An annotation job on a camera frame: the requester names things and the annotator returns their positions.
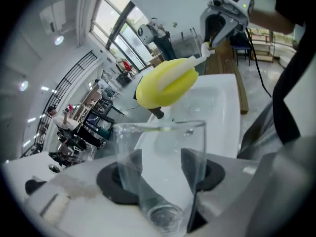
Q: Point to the yellow sponge brush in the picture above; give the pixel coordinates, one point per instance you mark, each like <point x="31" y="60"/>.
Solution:
<point x="163" y="88"/>

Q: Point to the white air conditioner unit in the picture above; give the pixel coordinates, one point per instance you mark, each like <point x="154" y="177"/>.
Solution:
<point x="53" y="16"/>

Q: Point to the clear drinking glass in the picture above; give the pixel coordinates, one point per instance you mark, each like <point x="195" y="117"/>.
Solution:
<point x="164" y="216"/>

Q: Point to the round ceiling light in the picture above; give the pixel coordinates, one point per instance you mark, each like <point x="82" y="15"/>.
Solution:
<point x="24" y="86"/>
<point x="59" y="40"/>

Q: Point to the black metal railing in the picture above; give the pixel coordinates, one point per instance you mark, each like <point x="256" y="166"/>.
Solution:
<point x="74" y="70"/>

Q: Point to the person's right forearm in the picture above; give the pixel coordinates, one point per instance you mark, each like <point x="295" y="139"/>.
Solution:
<point x="271" y="21"/>

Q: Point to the white sink basin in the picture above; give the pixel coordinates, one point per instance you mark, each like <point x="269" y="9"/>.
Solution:
<point x="222" y="120"/>

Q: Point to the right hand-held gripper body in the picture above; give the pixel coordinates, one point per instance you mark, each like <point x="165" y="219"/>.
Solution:
<point x="237" y="4"/>

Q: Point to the black-legged work table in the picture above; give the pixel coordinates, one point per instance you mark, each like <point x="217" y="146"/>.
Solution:
<point x="103" y="112"/>

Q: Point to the person's black t-shirt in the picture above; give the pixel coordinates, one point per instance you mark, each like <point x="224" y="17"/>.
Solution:
<point x="288" y="107"/>

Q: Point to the large glass window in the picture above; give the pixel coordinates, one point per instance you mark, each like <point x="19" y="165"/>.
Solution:
<point x="118" y="13"/>

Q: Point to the person's grey trousers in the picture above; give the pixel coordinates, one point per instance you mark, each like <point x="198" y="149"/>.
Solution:
<point x="259" y="137"/>

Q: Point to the dark blue chair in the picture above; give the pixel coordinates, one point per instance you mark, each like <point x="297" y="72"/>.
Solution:
<point x="240" y="48"/>

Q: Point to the clothes rack with red garment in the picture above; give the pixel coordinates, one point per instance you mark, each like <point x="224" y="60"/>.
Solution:
<point x="126" y="64"/>

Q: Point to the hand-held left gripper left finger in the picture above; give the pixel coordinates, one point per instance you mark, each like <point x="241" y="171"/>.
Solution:
<point x="86" y="213"/>

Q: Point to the wooden shelf rack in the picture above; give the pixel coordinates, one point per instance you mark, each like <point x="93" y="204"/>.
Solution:
<point x="261" y="55"/>

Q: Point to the black sink faucet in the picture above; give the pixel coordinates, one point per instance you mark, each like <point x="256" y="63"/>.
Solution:
<point x="156" y="112"/>

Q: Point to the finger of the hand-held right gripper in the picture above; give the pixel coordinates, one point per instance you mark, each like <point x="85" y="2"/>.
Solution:
<point x="222" y="34"/>
<point x="203" y="28"/>

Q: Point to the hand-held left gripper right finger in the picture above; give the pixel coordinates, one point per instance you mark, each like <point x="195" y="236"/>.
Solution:
<point x="234" y="201"/>

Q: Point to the white round backpack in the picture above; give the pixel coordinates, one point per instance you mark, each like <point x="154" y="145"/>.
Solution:
<point x="145" y="33"/>

